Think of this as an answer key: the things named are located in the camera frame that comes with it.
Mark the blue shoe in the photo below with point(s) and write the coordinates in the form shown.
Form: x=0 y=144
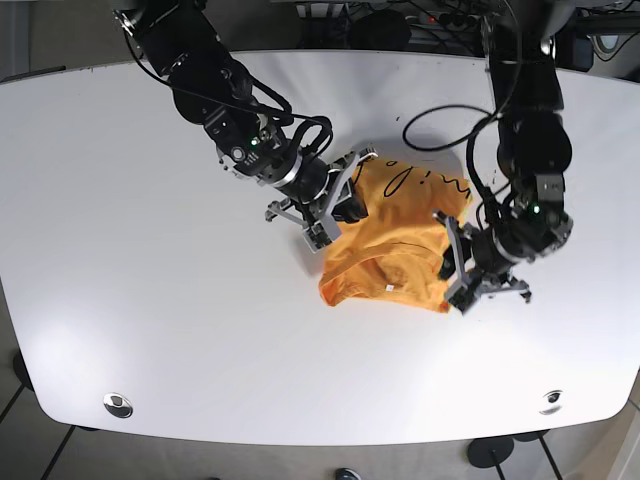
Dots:
x=346 y=474

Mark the orange T-shirt black script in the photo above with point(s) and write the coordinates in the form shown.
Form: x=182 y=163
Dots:
x=396 y=252

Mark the black round stand base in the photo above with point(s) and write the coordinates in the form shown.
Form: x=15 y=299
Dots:
x=490 y=452

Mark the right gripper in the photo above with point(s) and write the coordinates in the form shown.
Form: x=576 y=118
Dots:
x=258 y=148

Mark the right silver table grommet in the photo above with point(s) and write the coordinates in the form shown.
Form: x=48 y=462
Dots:
x=551 y=403

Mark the silver table grommet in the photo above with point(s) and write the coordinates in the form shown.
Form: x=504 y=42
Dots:
x=551 y=403
x=117 y=405

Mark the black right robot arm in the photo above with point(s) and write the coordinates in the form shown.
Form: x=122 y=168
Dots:
x=175 y=44

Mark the left silver table grommet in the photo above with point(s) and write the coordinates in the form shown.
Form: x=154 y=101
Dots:
x=117 y=405

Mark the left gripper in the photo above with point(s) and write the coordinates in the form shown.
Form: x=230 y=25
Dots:
x=528 y=224

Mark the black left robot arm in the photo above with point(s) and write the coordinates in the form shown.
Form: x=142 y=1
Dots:
x=533 y=154

